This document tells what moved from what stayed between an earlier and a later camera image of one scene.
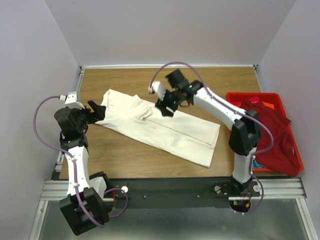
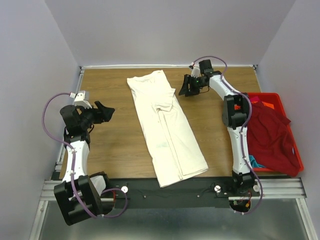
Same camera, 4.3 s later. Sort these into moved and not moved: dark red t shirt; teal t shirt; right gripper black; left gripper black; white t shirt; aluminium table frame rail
Moved: right gripper black; white t shirt
Not moved: aluminium table frame rail; left gripper black; teal t shirt; dark red t shirt
